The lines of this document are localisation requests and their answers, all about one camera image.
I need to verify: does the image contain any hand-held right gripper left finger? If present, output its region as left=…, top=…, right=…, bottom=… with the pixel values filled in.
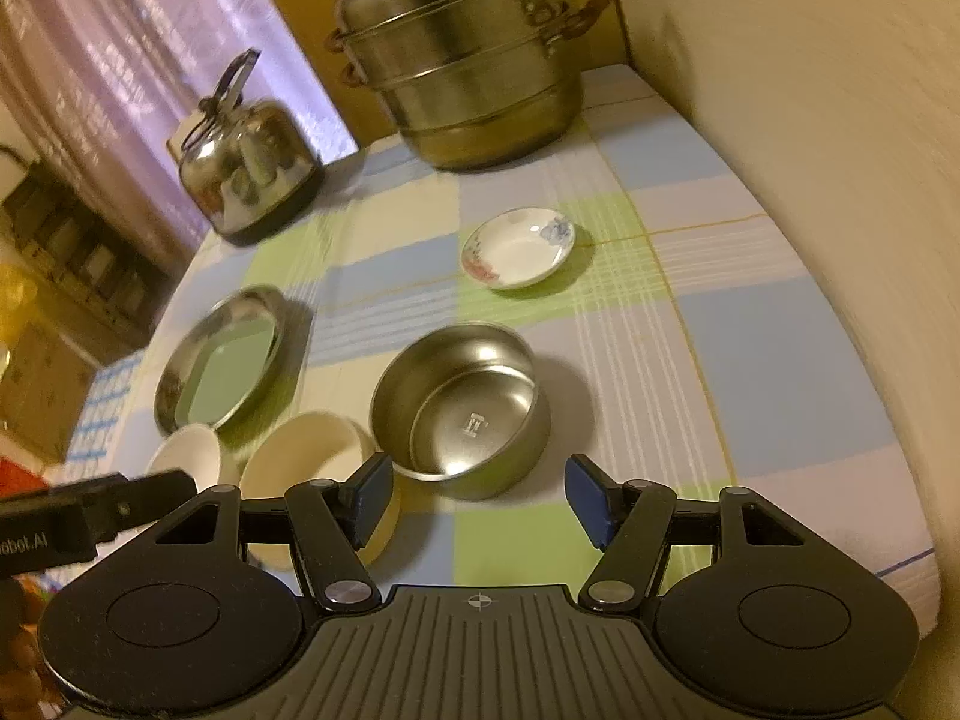
left=154, top=453, right=395, bottom=613

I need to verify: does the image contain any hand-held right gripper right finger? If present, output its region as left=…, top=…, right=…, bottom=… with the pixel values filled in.
left=564, top=453, right=809, bottom=613

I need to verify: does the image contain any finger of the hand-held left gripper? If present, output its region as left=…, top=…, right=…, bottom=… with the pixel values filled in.
left=86, top=469, right=198, bottom=545

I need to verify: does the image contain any white ceramic bowl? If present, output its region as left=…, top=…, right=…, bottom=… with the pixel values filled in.
left=145, top=424, right=226, bottom=497

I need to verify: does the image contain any cream ceramic bowl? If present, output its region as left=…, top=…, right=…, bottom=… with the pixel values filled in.
left=238, top=410, right=400, bottom=572

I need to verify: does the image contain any round stainless steel plate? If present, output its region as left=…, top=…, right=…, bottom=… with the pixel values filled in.
left=154, top=286, right=290, bottom=437

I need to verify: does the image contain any stainless steel bowl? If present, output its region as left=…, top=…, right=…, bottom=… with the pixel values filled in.
left=370, top=322, right=552, bottom=501

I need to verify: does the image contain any green square plate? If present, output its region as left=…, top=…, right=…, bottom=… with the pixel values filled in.
left=174, top=313, right=277, bottom=425

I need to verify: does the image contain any floral white saucer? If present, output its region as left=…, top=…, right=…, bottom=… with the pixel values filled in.
left=460, top=207, right=577, bottom=292

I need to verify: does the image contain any person's left hand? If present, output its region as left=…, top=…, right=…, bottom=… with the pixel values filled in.
left=0, top=574, right=47, bottom=700

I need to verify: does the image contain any blue checked cloth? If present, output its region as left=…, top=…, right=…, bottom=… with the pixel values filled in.
left=62, top=349, right=151, bottom=470

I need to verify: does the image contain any cardboard box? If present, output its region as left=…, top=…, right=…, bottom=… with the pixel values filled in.
left=0, top=326, right=102, bottom=466

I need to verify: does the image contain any plaid tablecloth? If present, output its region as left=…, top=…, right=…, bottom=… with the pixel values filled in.
left=64, top=62, right=944, bottom=620

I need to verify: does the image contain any yellow plastic bag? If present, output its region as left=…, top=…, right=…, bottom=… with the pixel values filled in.
left=0, top=262, right=40, bottom=350

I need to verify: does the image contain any dark metal rack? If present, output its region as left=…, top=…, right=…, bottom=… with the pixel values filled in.
left=0, top=142, right=177, bottom=365

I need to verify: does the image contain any stainless steel kettle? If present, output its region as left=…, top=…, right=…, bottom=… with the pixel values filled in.
left=165, top=47, right=325, bottom=247

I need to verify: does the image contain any stainless steel steamer pot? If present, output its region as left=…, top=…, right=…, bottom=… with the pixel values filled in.
left=325, top=0, right=612, bottom=172

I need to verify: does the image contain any sheer purple curtain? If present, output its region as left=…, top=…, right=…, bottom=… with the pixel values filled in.
left=0, top=0, right=361, bottom=260

